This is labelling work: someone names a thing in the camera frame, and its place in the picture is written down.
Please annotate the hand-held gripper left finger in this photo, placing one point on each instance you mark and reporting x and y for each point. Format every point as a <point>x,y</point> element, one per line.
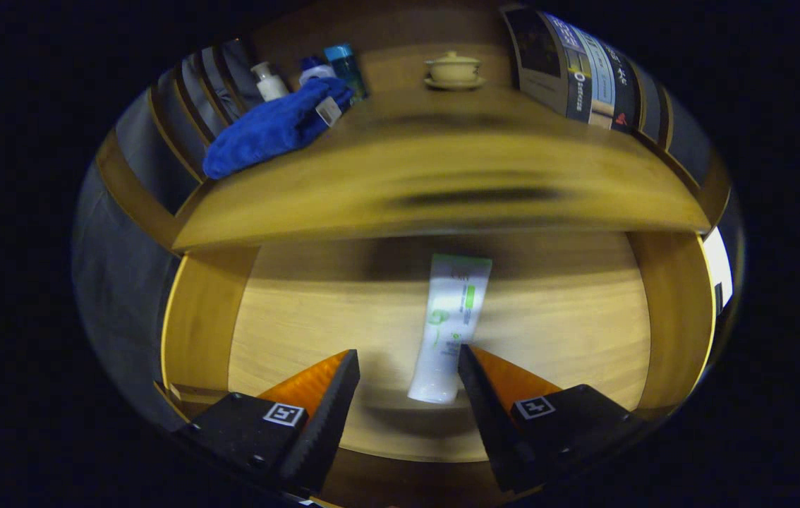
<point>326,416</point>

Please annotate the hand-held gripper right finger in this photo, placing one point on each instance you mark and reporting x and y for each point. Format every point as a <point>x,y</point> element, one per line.
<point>492,423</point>

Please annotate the wooden drawer with black knob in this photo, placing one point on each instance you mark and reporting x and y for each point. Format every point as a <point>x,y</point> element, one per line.
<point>301,317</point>

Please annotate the white tube with green print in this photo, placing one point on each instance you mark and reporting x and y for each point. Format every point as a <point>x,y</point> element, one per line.
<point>449,317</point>

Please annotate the wooden countertop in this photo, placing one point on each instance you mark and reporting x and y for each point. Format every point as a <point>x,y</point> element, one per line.
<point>442,162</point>

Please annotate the white side cabinet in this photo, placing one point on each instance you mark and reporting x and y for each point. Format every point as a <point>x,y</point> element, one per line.
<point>717,268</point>

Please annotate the wooden cabinet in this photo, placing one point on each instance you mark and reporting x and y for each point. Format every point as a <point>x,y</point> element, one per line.
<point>400,42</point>

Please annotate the blue folded towel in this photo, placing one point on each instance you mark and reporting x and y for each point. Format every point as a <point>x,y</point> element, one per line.
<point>266,134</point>

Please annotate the white pump bottle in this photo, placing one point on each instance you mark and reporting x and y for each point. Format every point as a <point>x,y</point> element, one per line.
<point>271,86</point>

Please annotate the white bottle with blue cap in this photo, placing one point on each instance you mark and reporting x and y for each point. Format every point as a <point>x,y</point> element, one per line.
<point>315,70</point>

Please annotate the teal bottle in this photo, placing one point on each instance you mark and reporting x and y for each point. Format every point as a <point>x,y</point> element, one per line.
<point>343,67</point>

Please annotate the beige lidded teacup with saucer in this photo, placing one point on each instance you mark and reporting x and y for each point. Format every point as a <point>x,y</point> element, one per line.
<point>453,69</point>

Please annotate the book with black spine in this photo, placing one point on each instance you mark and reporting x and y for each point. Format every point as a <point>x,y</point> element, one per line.
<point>622,92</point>

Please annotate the book with pale spine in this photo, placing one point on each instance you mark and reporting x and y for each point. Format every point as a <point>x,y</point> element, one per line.
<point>594,77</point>

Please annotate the book with blue spine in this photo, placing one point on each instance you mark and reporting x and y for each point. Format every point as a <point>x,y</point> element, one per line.
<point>541,63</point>

